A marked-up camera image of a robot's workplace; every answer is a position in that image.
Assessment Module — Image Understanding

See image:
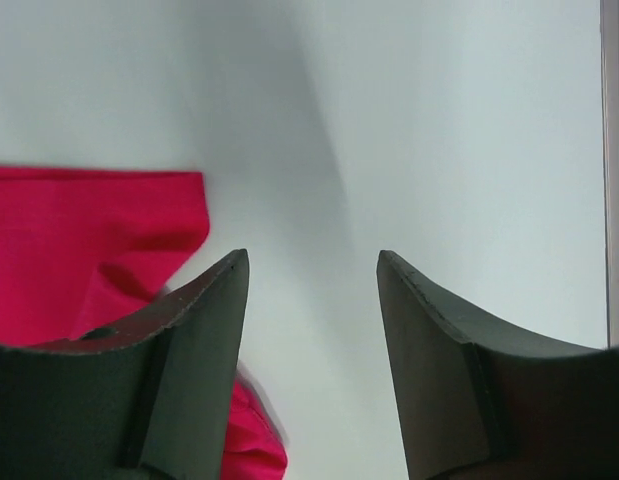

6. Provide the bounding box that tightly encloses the aluminium frame rail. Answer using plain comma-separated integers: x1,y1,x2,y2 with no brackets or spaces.
600,0,619,346

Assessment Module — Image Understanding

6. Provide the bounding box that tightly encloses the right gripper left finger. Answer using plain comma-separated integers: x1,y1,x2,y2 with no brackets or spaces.
0,249,249,479

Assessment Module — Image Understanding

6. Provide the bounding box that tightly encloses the red t shirt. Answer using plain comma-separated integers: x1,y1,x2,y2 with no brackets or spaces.
0,167,287,479

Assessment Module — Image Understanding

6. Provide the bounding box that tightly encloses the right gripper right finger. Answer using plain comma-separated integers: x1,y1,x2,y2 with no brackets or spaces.
377,250,619,479

